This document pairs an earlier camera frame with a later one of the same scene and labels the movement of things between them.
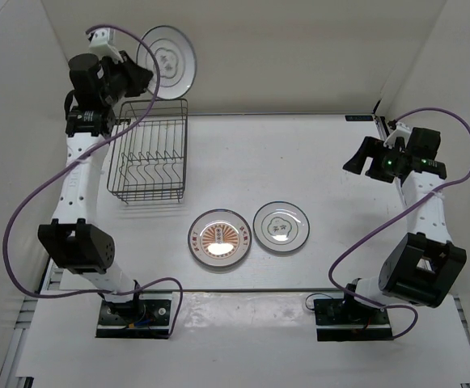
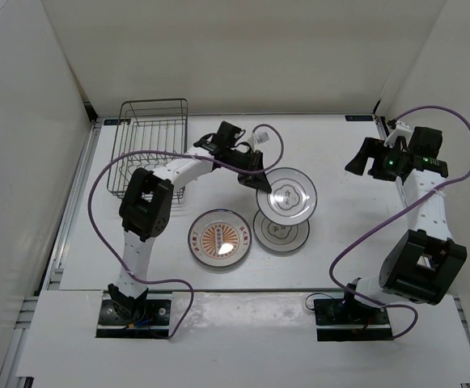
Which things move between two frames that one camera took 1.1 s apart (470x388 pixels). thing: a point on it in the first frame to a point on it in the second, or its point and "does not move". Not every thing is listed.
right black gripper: x=373 y=149 does not move
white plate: x=176 y=61 to x=293 y=198
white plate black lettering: x=281 y=226 does not move
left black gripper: x=140 y=78 to x=256 y=180
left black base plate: x=148 y=316 does not move
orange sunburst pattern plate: x=219 y=238 does not move
